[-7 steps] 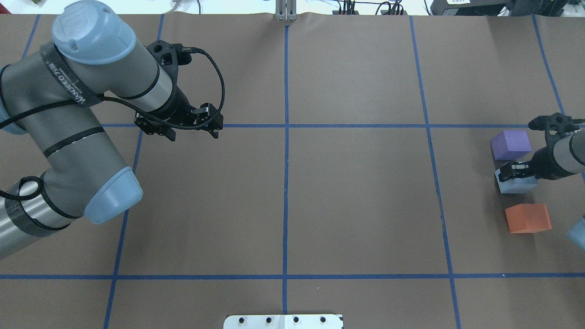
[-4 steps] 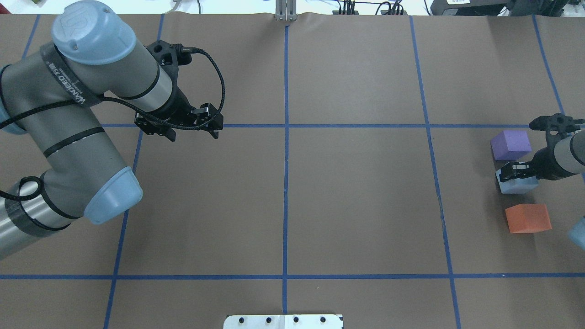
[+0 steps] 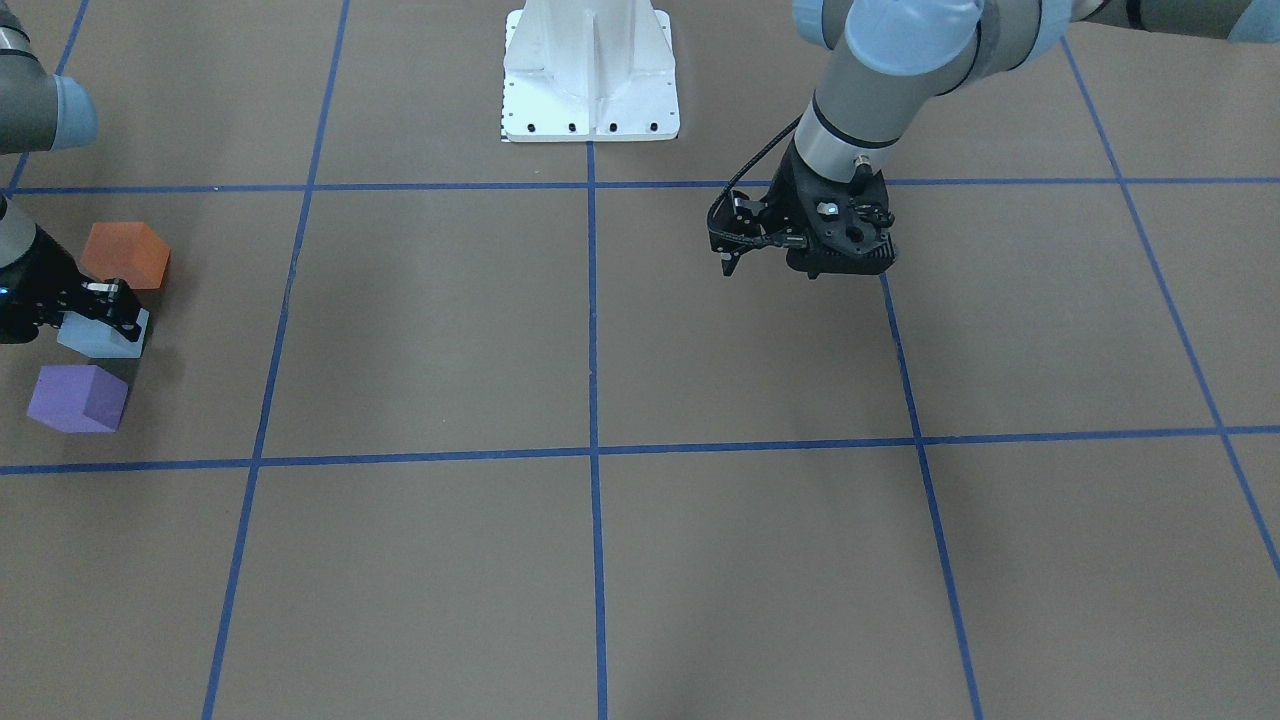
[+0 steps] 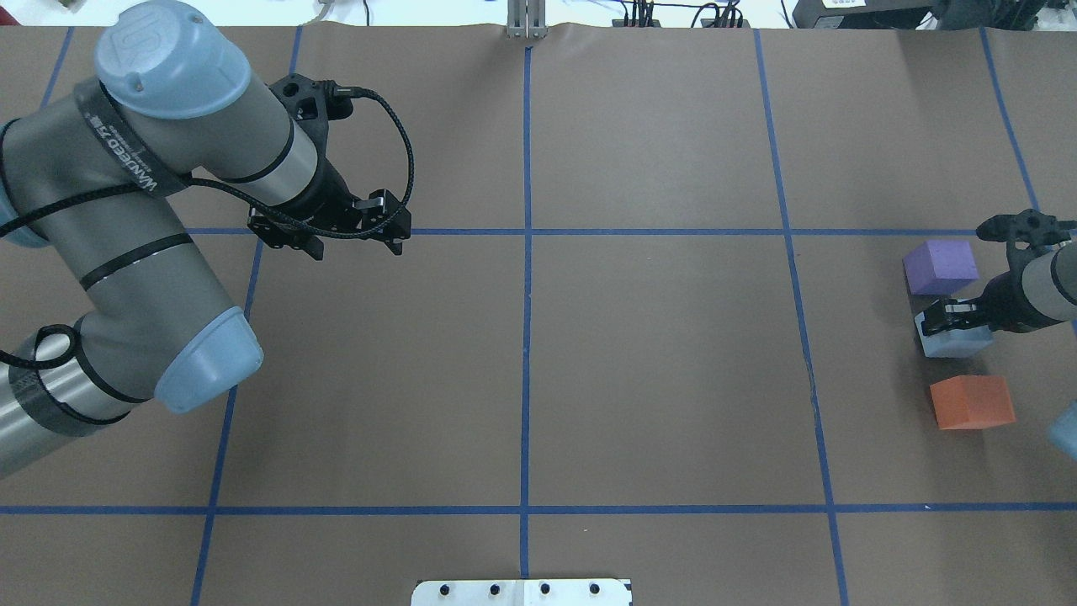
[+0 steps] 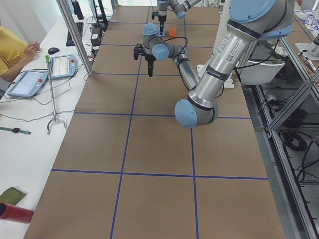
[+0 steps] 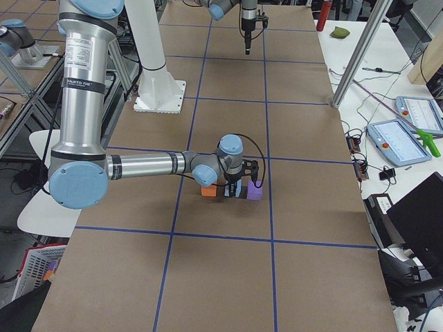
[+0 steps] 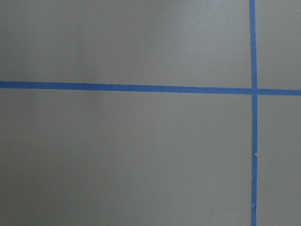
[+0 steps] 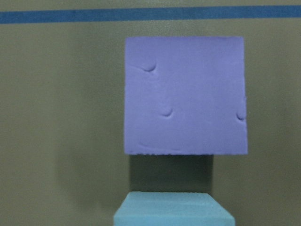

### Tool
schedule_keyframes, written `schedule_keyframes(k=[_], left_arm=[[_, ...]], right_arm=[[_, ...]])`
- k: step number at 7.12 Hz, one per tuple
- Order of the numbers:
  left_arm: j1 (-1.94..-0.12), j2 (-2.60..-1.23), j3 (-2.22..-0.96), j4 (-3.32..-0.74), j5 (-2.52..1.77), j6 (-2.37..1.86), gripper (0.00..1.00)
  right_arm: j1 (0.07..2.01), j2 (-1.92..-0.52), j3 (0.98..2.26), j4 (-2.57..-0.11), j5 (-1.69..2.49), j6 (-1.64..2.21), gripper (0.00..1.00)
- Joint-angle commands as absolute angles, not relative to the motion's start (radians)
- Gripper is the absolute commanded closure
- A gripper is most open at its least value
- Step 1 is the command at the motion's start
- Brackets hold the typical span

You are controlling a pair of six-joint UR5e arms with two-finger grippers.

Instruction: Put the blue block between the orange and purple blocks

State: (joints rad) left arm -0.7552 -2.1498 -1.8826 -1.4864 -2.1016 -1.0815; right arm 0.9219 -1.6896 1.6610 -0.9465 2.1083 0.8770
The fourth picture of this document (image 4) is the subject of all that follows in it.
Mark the orange foam block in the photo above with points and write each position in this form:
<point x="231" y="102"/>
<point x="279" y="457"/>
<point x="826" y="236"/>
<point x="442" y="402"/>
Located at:
<point x="972" y="402"/>

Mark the light blue foam block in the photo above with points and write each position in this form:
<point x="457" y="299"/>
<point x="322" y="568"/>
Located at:
<point x="954" y="344"/>

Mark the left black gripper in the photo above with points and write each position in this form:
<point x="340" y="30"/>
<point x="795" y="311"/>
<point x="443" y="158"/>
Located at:
<point x="326" y="199"/>

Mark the aluminium frame post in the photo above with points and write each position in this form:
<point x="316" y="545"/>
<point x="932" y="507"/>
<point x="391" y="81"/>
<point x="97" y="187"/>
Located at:
<point x="527" y="20"/>

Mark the purple foam block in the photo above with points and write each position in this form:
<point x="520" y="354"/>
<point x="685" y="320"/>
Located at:
<point x="940" y="267"/>

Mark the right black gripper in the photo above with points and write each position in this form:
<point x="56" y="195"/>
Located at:
<point x="1005" y="303"/>

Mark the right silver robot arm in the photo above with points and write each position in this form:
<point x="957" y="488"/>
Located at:
<point x="1038" y="290"/>

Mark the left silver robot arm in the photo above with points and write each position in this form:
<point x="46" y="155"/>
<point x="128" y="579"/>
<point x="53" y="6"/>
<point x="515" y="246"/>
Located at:
<point x="173" y="104"/>

